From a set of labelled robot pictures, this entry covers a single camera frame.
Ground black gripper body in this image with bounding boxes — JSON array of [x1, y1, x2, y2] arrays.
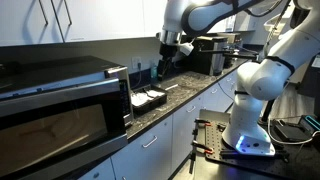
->
[[158, 42, 178, 63]]

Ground stainless steel black microwave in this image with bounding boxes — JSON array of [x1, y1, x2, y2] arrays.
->
[[0, 55, 135, 180]]

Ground teal bottle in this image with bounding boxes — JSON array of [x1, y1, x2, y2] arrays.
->
[[150, 65, 158, 80]]

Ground white strip on counter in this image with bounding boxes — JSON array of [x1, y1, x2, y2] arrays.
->
[[165, 83, 180, 92]]

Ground white crumpled cloth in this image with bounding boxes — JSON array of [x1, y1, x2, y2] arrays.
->
[[131, 91, 155, 108]]

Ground black plastic tray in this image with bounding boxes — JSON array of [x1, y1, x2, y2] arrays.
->
[[130, 84, 169, 116]]

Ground black silver coffee machine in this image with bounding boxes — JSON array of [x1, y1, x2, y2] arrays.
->
[[190, 35, 230, 77]]

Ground white cabinet drawer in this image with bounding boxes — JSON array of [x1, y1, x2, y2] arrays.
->
[[200, 82, 229, 113]]

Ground white lower cabinet door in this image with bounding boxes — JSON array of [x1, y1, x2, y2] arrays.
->
[[171, 94, 205, 173], [110, 114, 175, 180]]

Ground white cabinet door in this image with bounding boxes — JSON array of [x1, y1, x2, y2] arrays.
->
[[171, 94, 205, 173], [0, 0, 65, 47], [50, 0, 146, 44], [110, 114, 175, 180]]

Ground white upper cabinet door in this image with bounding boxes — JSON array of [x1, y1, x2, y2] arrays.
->
[[0, 0, 65, 47], [50, 0, 146, 44]]

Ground black flat box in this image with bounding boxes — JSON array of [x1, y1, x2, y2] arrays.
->
[[273, 121, 313, 143]]

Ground black bin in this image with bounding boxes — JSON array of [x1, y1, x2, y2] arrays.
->
[[296, 54, 320, 98]]

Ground teal edged black device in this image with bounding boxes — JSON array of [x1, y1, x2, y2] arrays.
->
[[299, 114, 320, 133]]

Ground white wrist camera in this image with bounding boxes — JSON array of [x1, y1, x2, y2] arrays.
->
[[178, 42, 195, 57]]

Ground white wall outlet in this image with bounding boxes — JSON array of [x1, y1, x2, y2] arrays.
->
[[131, 56, 143, 71]]

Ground orange handled clamp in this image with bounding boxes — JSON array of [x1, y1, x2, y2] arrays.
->
[[191, 140, 215, 155], [194, 117, 213, 128]]

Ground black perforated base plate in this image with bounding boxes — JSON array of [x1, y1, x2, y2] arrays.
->
[[199, 109, 299, 174]]

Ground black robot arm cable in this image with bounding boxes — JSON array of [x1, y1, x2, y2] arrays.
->
[[244, 0, 284, 18]]

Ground black upper cabinet handle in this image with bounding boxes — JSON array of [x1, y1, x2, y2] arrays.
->
[[62, 0, 73, 27], [37, 0, 50, 27]]

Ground white cable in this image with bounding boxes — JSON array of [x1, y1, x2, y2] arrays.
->
[[266, 116, 320, 146]]

